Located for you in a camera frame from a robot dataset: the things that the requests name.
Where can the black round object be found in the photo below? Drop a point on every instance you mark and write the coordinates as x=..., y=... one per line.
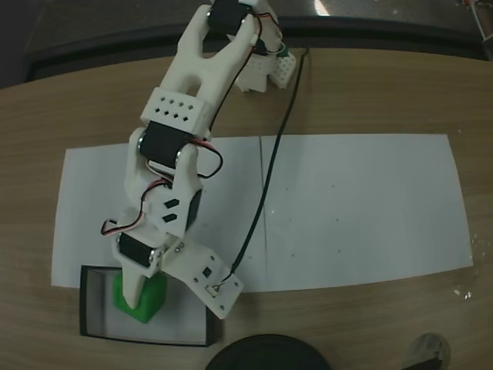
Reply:
x=265, y=354

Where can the white paper sheet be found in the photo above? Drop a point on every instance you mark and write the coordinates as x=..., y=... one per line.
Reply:
x=366, y=212
x=88, y=192

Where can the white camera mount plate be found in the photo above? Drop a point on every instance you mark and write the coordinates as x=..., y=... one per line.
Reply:
x=200, y=270

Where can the grey round object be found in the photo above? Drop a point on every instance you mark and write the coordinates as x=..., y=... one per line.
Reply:
x=427, y=347

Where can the black cardboard box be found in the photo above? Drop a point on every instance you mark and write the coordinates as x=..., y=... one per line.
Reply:
x=173, y=323

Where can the green cube with number six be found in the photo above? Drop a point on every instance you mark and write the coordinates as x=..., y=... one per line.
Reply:
x=154, y=297

